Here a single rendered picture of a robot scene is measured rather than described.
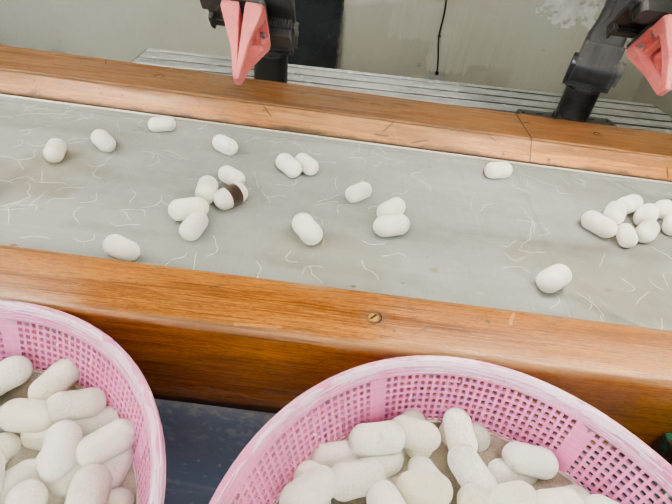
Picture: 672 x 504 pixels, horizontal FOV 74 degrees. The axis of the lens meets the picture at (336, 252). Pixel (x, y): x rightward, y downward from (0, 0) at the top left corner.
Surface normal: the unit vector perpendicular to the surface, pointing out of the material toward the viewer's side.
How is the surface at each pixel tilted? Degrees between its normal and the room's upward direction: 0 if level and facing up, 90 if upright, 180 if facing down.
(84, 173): 0
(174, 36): 90
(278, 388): 90
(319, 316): 0
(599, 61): 71
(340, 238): 0
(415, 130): 45
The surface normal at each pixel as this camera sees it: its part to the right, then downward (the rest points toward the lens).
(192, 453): 0.11, -0.77
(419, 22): 0.00, 0.62
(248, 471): 0.88, 0.15
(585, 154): 0.03, -0.11
